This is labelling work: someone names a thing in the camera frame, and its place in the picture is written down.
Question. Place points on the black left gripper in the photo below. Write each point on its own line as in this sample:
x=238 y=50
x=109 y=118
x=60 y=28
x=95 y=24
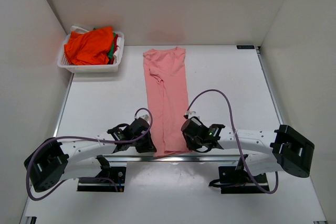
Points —
x=148 y=147

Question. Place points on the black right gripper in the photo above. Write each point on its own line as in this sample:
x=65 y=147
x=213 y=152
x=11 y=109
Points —
x=191 y=146

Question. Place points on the pink t shirt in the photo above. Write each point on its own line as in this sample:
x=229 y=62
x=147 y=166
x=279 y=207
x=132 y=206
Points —
x=167 y=96

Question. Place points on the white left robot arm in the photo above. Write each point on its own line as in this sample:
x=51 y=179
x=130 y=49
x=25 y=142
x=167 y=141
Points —
x=63 y=158

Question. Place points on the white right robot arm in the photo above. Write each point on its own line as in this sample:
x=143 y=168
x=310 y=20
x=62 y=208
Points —
x=283 y=149

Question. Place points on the black label plate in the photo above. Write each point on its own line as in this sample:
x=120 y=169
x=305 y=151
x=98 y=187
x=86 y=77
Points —
x=245 y=47

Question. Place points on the orange t shirt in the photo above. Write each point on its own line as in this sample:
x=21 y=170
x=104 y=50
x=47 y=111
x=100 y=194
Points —
x=90 y=48

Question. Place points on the red garment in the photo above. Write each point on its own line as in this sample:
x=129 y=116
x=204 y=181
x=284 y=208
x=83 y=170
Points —
x=114 y=47

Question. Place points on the white plastic basket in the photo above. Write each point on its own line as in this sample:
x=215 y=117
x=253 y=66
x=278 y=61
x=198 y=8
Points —
x=112 y=67

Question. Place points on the white garment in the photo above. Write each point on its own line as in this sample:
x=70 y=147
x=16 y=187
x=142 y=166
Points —
x=78 y=29

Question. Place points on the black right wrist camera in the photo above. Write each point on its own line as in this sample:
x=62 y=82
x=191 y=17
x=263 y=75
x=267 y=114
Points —
x=193 y=127

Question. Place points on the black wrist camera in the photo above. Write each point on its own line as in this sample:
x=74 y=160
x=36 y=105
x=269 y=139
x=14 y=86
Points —
x=193 y=127
x=139 y=127

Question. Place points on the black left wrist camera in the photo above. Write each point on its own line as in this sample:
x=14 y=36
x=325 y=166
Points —
x=139 y=127

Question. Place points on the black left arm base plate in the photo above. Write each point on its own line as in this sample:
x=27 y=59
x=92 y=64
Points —
x=109 y=180

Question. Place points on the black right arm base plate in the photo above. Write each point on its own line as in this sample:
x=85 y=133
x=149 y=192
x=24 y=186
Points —
x=234 y=181

